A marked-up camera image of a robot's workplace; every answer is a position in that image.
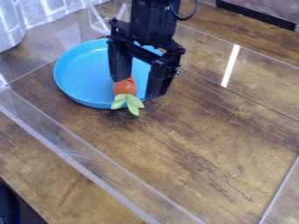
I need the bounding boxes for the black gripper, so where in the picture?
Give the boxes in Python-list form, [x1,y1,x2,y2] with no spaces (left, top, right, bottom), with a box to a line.
[106,0,185,100]

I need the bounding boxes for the orange toy carrot green leaves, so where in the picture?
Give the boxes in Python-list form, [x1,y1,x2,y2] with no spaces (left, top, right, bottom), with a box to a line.
[110,77,145,116]

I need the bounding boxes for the blue round plastic tray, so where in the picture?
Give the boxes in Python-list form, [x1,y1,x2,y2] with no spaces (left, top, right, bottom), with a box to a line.
[52,38,166,110]

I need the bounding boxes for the white grey checked curtain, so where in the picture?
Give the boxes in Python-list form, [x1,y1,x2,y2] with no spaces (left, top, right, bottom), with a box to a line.
[0,0,109,53]

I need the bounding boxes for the dark wooden furniture edge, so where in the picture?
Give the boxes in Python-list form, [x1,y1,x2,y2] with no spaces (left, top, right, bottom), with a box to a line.
[216,0,299,32]

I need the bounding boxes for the black cable loop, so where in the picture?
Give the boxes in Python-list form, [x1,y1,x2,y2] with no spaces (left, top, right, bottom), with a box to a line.
[166,0,201,22]

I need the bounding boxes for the clear acrylic enclosure wall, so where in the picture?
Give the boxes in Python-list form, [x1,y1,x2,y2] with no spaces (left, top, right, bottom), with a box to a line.
[0,1,299,224]

